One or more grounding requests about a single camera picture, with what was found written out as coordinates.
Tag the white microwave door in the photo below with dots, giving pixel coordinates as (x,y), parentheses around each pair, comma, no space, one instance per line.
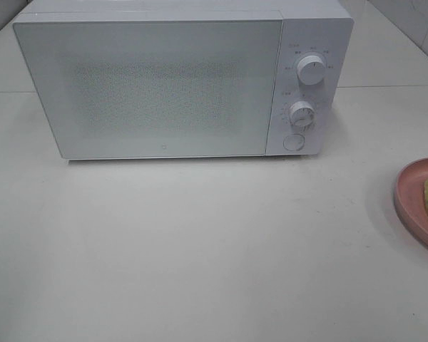
(119,90)

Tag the white timer knob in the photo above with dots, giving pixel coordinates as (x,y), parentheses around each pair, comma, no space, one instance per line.
(301,114)

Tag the upper white power knob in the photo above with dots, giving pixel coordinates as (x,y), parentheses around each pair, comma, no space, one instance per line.
(311,69)

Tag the white microwave oven body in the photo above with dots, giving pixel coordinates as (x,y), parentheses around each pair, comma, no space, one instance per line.
(322,27)

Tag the pink round plate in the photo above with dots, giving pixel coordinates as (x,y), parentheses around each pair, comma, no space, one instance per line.
(409,199)

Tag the round white door button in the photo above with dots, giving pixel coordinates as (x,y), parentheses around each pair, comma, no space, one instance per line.
(294,142)

